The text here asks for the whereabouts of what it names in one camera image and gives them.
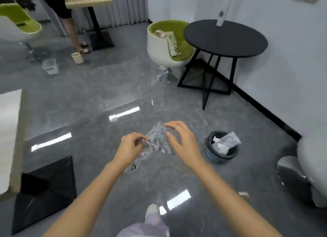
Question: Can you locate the white table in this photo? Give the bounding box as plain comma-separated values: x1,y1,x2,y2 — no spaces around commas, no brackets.
0,89,29,202

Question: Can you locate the person's left hand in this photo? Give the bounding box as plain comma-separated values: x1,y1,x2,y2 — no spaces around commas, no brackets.
112,132,150,169

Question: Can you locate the person's leg with shoe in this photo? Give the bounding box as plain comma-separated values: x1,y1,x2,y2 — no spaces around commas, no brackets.
115,203,171,237

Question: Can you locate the person's left forearm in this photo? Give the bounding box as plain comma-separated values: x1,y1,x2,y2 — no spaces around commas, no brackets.
42,161,123,237

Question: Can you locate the blue and black waste basket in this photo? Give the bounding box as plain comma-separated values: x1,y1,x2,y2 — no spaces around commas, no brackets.
205,131,240,164

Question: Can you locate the crumpled clear plastic wrapper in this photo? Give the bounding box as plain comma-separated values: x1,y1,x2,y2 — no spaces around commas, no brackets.
212,132,242,155

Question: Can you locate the white chair with chrome base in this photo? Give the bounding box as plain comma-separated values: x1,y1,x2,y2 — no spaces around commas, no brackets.
276,134,327,209

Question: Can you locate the white pole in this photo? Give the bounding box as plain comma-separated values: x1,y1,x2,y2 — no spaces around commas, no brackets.
216,0,237,28

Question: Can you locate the light wood table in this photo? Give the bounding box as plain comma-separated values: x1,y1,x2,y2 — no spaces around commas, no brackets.
63,0,115,51

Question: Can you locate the round black table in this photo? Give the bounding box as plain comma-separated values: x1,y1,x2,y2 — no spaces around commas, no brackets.
177,19,269,111

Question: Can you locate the person's right hand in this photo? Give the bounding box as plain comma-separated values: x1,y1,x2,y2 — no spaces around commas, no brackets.
163,120,205,169

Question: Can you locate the clear printed plastic bag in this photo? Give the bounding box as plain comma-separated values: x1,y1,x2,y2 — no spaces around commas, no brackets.
125,121,177,173

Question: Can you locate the green and white swivel chair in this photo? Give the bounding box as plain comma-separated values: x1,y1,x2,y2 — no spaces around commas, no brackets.
0,3,49,62
147,20,197,83

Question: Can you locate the patterned bag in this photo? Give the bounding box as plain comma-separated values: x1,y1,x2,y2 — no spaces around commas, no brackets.
155,29,185,57

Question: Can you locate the grey curtain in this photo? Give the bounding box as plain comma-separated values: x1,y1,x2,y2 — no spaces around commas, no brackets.
100,0,149,29

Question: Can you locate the person's right forearm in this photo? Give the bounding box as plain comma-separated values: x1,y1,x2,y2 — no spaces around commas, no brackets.
190,160,283,237

